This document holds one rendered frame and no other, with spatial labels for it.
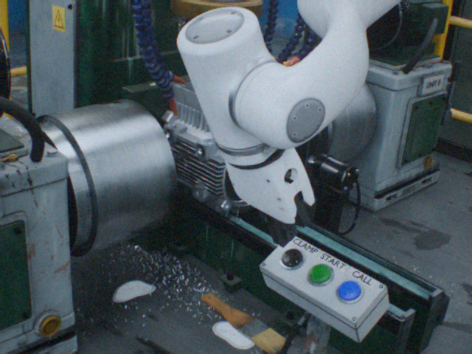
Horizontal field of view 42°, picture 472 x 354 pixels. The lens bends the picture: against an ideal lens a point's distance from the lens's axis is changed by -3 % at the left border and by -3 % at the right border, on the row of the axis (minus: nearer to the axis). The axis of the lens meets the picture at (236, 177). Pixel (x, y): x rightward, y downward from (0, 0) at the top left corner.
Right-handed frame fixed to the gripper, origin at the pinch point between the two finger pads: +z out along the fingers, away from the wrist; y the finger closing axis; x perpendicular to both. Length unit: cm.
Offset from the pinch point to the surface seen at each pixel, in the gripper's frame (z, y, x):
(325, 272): 5.9, -5.7, -0.4
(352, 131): 34, 30, -47
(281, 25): 313, 429, -383
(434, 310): 35.9, -9.8, -18.4
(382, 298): 7.9, -13.5, -2.1
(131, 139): -1.0, 33.9, -0.5
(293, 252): 5.9, 0.3, -0.5
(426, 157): 64, 29, -73
